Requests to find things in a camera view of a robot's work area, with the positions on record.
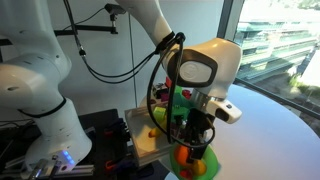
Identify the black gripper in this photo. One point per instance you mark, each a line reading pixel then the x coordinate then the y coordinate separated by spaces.
pixel 200 123

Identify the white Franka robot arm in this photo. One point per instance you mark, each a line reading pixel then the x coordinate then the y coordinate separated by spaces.
pixel 40 83

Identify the yellow toy fruit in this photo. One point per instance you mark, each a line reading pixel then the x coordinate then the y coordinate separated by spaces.
pixel 200 168

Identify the green plastic bowl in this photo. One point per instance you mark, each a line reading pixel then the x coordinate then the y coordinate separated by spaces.
pixel 211 163

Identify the red toy strawberry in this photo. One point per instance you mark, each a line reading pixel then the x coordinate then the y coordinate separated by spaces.
pixel 186 174

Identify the yellow toy banana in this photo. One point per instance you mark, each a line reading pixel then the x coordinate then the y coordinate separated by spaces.
pixel 155 132

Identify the lime green block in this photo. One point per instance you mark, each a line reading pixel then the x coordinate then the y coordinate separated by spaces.
pixel 159 114

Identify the wooden tray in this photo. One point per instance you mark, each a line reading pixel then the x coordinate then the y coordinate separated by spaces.
pixel 143 140

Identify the wooden shape sorter toy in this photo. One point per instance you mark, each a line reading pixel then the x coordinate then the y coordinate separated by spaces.
pixel 160 93

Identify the black clamp with orange trigger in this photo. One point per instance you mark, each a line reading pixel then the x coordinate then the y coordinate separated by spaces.
pixel 115 131
pixel 115 164

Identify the black robot stand top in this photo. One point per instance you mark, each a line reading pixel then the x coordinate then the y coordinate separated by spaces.
pixel 96 133

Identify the office building outside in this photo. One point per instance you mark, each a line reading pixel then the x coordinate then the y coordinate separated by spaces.
pixel 273 46

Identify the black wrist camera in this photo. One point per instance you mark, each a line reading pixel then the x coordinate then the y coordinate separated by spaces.
pixel 179 121

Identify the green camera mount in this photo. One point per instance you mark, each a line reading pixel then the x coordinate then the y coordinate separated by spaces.
pixel 181 100

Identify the dark window sill rail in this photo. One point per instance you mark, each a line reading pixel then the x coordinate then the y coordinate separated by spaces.
pixel 283 96

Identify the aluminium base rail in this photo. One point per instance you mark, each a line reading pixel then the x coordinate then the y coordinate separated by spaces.
pixel 80 170

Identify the dark window frame post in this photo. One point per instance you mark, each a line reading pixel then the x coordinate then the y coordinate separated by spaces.
pixel 228 16

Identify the black camera mounting bar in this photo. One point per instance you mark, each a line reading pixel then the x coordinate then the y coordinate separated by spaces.
pixel 90 29

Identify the black camera on mount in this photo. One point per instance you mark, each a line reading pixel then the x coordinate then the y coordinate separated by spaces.
pixel 115 9

